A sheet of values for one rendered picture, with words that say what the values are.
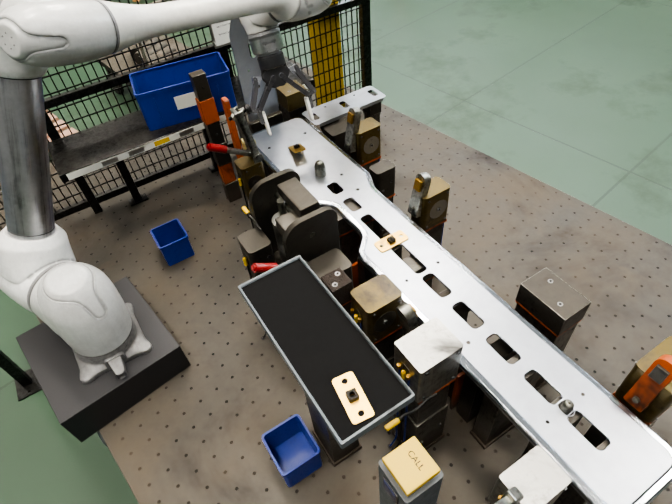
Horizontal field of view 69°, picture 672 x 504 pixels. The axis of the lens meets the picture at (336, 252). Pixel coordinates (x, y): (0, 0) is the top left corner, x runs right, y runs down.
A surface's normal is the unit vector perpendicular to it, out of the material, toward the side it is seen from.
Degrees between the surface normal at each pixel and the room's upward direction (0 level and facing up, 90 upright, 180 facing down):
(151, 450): 0
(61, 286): 10
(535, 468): 0
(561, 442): 0
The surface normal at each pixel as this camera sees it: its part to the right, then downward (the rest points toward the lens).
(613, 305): -0.07, -0.68
